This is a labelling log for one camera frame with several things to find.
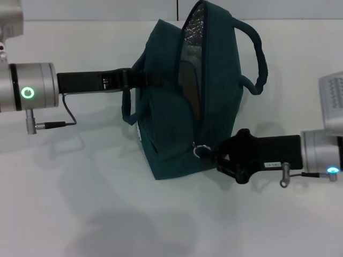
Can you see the dark teal insulated lunch bag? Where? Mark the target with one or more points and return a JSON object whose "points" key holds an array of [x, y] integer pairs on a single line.
{"points": [[222, 93]]}

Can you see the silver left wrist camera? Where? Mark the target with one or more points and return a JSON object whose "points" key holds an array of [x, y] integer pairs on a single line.
{"points": [[10, 16]]}

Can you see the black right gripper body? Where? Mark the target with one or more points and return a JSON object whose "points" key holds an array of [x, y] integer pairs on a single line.
{"points": [[268, 152]]}

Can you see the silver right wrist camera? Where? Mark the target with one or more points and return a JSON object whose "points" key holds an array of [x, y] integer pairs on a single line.
{"points": [[333, 101]]}

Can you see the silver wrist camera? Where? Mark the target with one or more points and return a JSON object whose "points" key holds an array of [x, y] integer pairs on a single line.
{"points": [[10, 16], [333, 101]]}

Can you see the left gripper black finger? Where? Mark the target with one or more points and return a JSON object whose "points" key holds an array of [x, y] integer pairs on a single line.
{"points": [[147, 80]]}

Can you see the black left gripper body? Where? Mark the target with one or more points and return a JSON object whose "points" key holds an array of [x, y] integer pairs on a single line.
{"points": [[83, 81]]}

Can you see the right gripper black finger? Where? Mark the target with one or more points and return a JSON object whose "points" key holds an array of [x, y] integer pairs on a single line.
{"points": [[213, 155], [227, 167]]}

